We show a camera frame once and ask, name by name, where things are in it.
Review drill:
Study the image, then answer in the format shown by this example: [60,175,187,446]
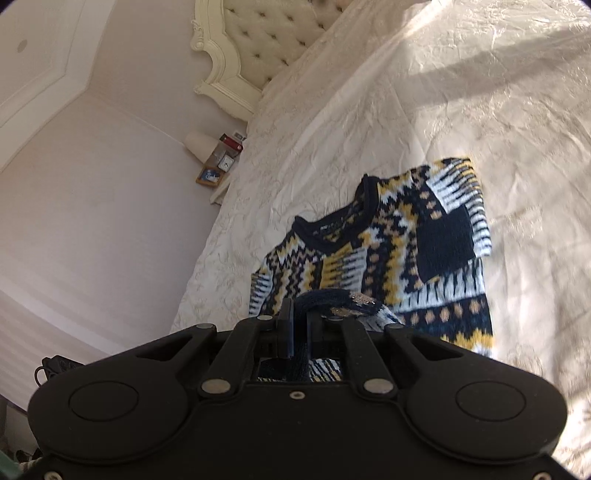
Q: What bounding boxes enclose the red bottle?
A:
[219,134,243,152]

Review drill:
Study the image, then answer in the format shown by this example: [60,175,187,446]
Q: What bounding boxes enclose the black cable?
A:
[32,353,84,385]

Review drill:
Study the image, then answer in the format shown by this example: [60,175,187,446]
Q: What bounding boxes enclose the wooden picture frame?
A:
[195,167,224,188]

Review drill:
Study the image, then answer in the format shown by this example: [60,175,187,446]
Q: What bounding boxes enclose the cream tufted headboard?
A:
[190,0,351,122]

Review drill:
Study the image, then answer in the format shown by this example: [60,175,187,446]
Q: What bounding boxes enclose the small white alarm clock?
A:
[217,153,235,173]

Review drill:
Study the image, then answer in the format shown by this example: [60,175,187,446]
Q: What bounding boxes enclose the navy yellow patterned knit sweater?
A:
[249,158,493,356]

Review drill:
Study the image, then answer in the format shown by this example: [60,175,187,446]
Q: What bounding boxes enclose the table lamp cream shade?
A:
[183,131,218,163]

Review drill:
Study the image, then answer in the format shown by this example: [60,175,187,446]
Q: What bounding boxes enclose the cream embroidered bedspread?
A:
[173,1,590,477]

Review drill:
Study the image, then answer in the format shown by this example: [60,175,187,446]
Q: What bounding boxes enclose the cream left nightstand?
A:
[209,172,233,206]

